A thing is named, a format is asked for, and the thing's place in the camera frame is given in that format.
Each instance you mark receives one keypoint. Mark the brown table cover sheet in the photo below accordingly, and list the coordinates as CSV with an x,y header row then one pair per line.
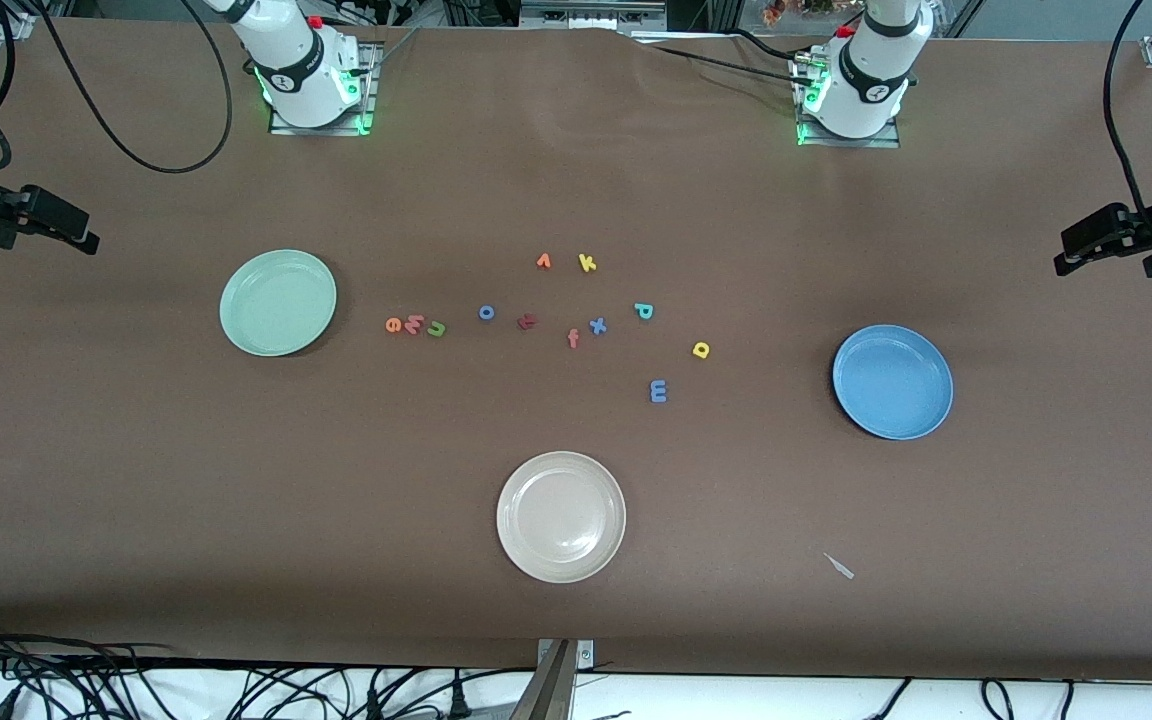
x,y
136,480

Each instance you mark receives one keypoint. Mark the blue letter m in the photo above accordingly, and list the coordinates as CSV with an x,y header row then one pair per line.
x,y
653,391

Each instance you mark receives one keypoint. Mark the green letter u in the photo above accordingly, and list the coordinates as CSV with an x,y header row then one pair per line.
x,y
437,324

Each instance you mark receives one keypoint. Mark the small metal bracket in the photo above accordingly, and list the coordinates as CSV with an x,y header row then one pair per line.
x,y
585,655

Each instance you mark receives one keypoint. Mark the beige plate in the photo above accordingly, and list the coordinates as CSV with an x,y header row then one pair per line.
x,y
561,517

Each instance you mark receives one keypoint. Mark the red letter w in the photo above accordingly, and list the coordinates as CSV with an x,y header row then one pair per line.
x,y
414,322

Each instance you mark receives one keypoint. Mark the white paper scrap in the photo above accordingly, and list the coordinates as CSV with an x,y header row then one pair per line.
x,y
841,568

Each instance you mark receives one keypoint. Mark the orange plastic toys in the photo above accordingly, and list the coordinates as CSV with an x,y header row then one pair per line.
x,y
776,10

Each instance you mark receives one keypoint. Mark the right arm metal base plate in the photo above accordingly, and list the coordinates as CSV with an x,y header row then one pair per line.
x,y
371,100

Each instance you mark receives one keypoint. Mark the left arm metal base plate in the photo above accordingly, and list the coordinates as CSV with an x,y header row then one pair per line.
x,y
886,142

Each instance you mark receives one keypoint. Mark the grey metal camera post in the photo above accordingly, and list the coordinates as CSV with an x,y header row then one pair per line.
x,y
548,690

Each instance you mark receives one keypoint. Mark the blue plate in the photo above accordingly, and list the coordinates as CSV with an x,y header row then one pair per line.
x,y
891,385

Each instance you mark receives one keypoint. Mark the aluminium frame crossbar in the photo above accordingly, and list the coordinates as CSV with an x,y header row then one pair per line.
x,y
591,12

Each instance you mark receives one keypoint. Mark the teal letter p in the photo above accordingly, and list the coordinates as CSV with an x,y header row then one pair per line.
x,y
638,310

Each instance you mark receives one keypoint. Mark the green plate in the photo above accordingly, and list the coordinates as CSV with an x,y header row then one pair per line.
x,y
276,300

